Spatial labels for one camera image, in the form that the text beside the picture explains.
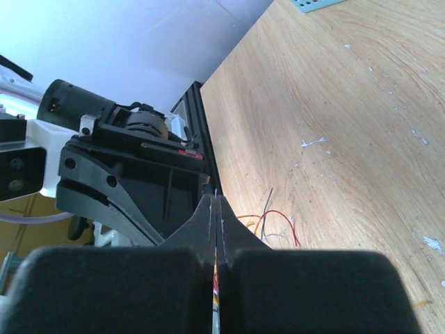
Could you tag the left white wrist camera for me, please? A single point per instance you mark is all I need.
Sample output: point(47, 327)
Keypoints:
point(30, 157)

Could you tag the light blue plastic basket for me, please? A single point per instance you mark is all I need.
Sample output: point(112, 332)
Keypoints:
point(307, 6)

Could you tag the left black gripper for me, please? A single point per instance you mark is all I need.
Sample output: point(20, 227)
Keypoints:
point(135, 176)

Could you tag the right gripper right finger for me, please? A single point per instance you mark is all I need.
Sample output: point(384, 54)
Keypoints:
point(263, 290)

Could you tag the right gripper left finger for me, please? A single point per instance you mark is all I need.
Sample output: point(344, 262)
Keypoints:
point(162, 289)

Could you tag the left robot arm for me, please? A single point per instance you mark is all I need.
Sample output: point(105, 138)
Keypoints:
point(61, 104)

